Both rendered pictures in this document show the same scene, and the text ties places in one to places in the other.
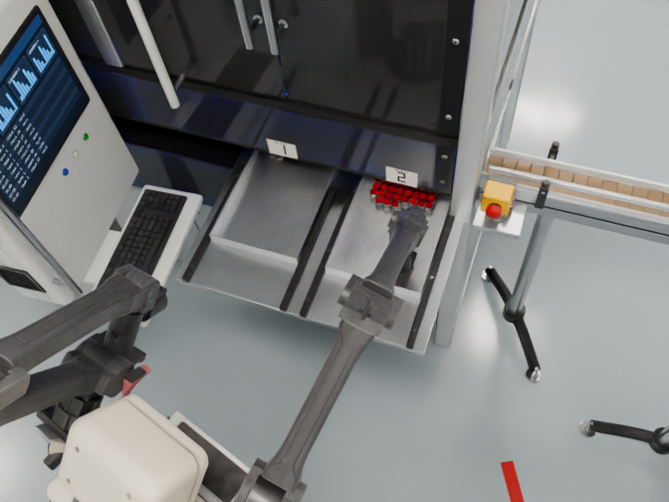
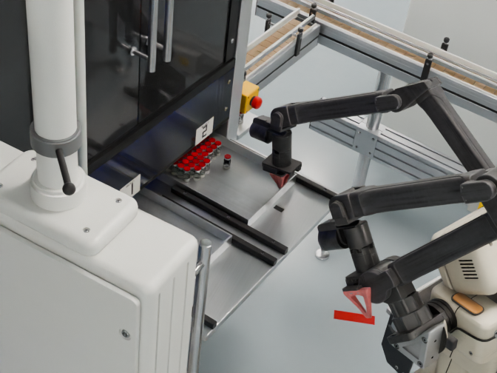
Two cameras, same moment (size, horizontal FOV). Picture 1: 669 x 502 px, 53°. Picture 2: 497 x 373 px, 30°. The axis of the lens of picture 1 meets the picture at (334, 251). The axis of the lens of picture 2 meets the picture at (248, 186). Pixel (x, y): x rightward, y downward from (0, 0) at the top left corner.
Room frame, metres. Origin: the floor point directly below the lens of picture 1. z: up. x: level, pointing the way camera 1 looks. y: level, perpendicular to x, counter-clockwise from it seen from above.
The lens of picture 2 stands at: (0.84, 1.93, 2.72)
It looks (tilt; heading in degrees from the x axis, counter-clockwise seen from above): 42 degrees down; 272
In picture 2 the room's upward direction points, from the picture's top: 8 degrees clockwise
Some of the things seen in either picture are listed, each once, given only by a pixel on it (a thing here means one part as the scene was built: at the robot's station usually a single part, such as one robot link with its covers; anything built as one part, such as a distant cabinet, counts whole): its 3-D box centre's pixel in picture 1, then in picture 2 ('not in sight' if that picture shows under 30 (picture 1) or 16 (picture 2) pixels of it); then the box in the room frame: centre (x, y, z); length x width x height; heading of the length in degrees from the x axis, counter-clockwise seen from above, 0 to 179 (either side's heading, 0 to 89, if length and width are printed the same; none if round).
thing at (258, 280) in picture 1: (325, 240); (210, 223); (0.99, 0.02, 0.87); 0.70 x 0.48 x 0.02; 62
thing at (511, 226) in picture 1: (501, 211); (231, 120); (0.99, -0.47, 0.87); 0.14 x 0.13 x 0.02; 152
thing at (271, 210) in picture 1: (277, 200); (154, 237); (1.13, 0.14, 0.90); 0.34 x 0.26 x 0.04; 152
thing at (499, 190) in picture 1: (498, 196); (243, 96); (0.96, -0.44, 1.00); 0.08 x 0.07 x 0.07; 152
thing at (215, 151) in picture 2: (400, 202); (202, 160); (1.05, -0.20, 0.90); 0.18 x 0.02 x 0.05; 62
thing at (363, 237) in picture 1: (391, 229); (225, 175); (0.97, -0.16, 0.90); 0.34 x 0.26 x 0.04; 152
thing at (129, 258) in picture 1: (139, 246); not in sight; (1.10, 0.56, 0.82); 0.40 x 0.14 x 0.02; 157
